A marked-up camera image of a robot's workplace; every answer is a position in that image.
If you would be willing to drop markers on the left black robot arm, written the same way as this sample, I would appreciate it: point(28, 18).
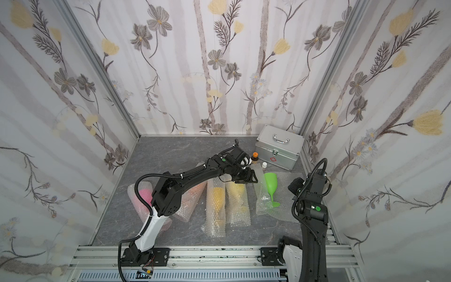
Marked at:
point(167, 199)

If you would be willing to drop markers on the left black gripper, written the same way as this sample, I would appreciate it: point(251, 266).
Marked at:
point(245, 174)

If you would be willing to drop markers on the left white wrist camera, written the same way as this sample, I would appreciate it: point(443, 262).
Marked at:
point(246, 161)

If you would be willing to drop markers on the yellow glass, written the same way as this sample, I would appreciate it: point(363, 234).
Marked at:
point(237, 210)

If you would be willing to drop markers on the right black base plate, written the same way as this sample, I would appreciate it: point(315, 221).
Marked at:
point(269, 256)

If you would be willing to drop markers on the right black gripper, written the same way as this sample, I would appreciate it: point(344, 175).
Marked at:
point(296, 185)

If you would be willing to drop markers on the silver aluminium case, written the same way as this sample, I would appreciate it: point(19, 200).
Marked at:
point(279, 147)

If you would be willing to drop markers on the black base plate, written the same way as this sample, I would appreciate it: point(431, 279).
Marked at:
point(155, 257)
point(269, 256)

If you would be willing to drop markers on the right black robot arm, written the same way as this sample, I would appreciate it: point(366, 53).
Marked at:
point(306, 261)

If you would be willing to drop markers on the white slotted cable duct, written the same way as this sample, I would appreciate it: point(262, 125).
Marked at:
point(186, 275)

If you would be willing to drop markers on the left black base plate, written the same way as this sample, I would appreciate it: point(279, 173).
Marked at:
point(155, 257)

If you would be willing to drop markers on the orange glass in bubble wrap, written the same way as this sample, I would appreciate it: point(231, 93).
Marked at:
point(189, 202)

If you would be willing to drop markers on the brown bottle orange cap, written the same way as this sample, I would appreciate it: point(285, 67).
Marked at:
point(255, 158)

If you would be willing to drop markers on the amber glass in bubble wrap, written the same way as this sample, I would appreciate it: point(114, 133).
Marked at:
point(215, 224)

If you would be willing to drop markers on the green plastic wine glass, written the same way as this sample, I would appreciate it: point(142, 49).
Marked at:
point(272, 185)

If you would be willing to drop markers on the clear bubble wrap sheet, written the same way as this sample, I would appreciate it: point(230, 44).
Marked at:
point(282, 194)

